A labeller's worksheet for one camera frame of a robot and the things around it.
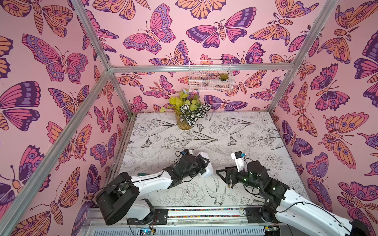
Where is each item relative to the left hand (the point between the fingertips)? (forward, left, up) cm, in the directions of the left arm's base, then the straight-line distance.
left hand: (208, 163), depth 82 cm
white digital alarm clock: (-5, 0, +3) cm, 6 cm away
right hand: (-6, -6, +5) cm, 10 cm away
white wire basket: (+54, +2, +22) cm, 58 cm away
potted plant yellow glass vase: (+30, +12, +14) cm, 35 cm away
